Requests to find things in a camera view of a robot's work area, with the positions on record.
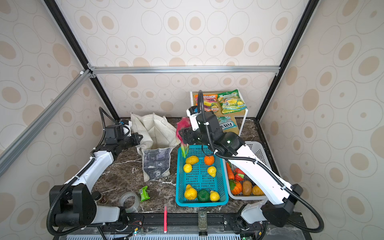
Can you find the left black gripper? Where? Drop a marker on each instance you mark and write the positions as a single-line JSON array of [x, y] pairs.
[[137, 141]]

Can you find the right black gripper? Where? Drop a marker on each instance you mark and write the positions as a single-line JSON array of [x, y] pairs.
[[185, 136]]

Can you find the pink dragon fruit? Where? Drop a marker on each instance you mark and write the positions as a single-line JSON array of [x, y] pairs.
[[182, 125]]

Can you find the orange pink snack bag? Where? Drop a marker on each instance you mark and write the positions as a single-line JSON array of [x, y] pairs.
[[211, 103]]

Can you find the orange tangerine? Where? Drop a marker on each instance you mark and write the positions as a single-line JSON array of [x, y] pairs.
[[209, 160]]

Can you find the cream canvas tote bag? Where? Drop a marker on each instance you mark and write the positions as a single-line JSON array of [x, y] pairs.
[[159, 139]]

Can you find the green avocado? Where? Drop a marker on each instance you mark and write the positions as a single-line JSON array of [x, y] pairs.
[[203, 196]]

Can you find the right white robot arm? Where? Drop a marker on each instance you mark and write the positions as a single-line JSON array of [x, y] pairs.
[[281, 196]]

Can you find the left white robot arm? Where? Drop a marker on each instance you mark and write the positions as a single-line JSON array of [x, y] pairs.
[[72, 206]]

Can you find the green Fox's candy bag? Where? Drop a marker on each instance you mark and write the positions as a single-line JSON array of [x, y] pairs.
[[228, 124]]

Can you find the green yellow snack bag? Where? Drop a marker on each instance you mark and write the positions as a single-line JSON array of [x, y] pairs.
[[231, 102]]

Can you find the bumpy yellow citron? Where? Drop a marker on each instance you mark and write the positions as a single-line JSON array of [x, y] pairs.
[[192, 160]]

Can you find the white wooden two-tier shelf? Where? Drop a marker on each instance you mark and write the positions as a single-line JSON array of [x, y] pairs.
[[235, 115]]

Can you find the small yellow lemon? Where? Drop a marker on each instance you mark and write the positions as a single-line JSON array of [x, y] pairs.
[[187, 168]]

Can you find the white plastic basket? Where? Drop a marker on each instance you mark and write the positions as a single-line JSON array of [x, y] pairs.
[[259, 151]]

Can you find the orange carrot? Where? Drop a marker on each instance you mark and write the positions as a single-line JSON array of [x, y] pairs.
[[230, 173]]

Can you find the teal plastic basket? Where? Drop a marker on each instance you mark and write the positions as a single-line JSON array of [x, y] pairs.
[[199, 178]]

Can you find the small orange pumpkin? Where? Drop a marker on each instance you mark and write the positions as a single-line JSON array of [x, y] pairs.
[[235, 187]]

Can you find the small dark bottle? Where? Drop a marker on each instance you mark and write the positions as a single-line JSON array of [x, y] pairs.
[[99, 198]]

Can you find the large bumpy yellow lemon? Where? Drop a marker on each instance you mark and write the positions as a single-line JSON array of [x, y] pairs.
[[190, 193]]

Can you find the green crumpled wrapper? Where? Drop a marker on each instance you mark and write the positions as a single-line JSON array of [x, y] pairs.
[[144, 194]]

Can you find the yellow lemon front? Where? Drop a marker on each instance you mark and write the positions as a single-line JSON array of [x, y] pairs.
[[214, 196]]

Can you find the brown potato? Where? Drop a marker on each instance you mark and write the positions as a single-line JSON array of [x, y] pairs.
[[247, 188]]

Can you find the clear tape roll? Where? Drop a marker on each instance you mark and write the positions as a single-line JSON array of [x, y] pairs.
[[130, 202]]

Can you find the yellow orange potato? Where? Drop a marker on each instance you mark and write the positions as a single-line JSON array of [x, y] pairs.
[[256, 191]]

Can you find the pink marker pen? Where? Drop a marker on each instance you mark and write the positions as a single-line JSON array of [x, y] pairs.
[[165, 218]]

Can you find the horizontal aluminium frame bar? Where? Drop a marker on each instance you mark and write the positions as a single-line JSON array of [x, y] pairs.
[[185, 70]]

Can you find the diagonal aluminium frame bar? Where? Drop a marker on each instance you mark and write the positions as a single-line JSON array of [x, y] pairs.
[[28, 135]]

